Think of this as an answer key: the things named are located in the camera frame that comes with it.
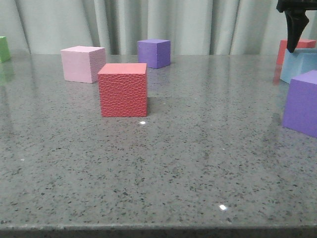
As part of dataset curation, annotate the red foam block far right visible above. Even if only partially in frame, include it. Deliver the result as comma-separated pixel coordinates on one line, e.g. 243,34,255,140
276,39,317,65

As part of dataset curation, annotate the pink foam block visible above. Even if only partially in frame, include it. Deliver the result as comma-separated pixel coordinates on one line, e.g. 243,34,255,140
60,46,106,83

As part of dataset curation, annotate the purple foam block far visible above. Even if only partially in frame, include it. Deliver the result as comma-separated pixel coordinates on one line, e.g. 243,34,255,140
137,39,171,69

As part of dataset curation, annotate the purple foam block near right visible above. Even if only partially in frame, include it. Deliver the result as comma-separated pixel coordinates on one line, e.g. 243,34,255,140
282,70,317,137

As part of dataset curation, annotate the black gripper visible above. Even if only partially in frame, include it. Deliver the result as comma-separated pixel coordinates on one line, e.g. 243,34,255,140
276,0,317,53

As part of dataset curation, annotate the red textured foam block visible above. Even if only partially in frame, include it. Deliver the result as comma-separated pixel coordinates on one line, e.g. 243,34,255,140
98,63,147,117

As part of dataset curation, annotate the purple foam block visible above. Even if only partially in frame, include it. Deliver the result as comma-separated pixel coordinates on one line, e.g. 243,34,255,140
137,39,171,69
282,70,317,137

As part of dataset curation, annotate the grey-green curtain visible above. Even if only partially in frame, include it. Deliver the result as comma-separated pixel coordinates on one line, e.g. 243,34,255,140
0,0,317,56

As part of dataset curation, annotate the light blue foam block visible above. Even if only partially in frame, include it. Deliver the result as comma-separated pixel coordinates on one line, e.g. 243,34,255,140
280,48,317,83

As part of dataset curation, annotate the green foam block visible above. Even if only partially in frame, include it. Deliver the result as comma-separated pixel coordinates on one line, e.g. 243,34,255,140
0,36,11,63

